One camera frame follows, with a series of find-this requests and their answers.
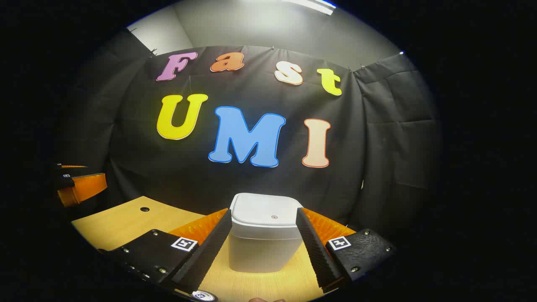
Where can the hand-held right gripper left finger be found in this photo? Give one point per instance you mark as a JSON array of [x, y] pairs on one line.
[[201, 256]]

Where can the long ceiling light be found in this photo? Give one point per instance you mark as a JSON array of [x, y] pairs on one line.
[[312, 6]]

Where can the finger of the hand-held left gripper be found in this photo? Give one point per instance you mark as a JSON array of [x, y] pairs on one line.
[[73, 166], [86, 188]]

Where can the wooden desktop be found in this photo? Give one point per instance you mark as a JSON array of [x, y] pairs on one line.
[[126, 222]]

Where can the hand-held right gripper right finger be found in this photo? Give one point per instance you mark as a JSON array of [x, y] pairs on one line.
[[316, 251]]

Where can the black backdrop cloth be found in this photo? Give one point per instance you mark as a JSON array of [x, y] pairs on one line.
[[251, 180]]

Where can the white desktop garbage bin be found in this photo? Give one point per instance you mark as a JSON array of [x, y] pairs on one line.
[[264, 251]]

